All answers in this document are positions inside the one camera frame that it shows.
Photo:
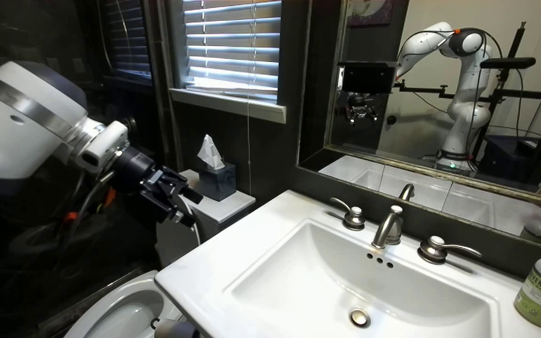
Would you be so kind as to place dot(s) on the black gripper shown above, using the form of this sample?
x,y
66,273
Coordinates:
x,y
150,181

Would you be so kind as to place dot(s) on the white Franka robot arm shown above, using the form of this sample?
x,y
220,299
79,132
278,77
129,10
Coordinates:
x,y
17,128

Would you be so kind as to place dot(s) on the dark teal tissue box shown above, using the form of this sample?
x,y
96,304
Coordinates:
x,y
220,181

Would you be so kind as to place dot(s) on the white tissue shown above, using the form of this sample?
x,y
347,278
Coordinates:
x,y
208,152

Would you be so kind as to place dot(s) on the white window sill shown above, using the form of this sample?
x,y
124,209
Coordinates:
x,y
233,105

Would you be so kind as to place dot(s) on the dark glass shower door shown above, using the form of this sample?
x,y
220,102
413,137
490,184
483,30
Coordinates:
x,y
37,263

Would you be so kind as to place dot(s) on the white window blinds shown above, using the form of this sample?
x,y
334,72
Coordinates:
x,y
233,43

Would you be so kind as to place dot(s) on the chrome faucet spout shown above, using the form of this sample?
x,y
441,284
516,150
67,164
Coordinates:
x,y
389,227

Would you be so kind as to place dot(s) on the chrome sink drain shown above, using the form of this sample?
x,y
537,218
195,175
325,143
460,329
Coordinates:
x,y
359,318

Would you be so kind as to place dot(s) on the white pedestal sink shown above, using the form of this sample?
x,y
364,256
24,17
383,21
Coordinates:
x,y
263,274

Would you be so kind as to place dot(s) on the framed wall mirror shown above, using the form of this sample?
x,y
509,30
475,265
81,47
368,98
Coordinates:
x,y
421,124

